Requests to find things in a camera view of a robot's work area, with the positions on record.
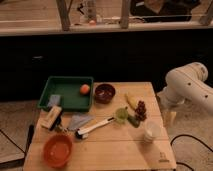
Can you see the dark red bowl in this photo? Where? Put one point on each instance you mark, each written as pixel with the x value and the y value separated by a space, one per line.
pixel 104 93

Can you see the wooden block brush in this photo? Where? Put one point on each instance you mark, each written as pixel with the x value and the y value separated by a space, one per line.
pixel 48 121

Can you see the red grape bunch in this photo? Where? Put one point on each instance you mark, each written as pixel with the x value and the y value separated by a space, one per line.
pixel 140 111

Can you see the orange plastic bowl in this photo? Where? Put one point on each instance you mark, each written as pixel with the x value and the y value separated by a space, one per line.
pixel 57 150

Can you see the green cucumber piece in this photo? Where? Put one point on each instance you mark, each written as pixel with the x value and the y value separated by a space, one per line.
pixel 133 121

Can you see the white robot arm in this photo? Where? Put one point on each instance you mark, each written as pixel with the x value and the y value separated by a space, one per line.
pixel 185 83

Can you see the orange fruit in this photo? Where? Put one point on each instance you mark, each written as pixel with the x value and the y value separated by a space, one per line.
pixel 84 89

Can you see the green plastic tray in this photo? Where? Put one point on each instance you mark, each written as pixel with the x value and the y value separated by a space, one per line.
pixel 68 88

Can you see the white handled brush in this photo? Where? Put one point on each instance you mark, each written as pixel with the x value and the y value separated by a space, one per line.
pixel 83 133

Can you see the grey cloth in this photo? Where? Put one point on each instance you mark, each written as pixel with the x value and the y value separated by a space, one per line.
pixel 78 120

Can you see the yellow banana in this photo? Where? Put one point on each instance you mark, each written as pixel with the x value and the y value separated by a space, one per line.
pixel 131 101

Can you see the wooden folding table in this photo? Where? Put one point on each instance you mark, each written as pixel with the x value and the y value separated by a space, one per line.
pixel 113 147

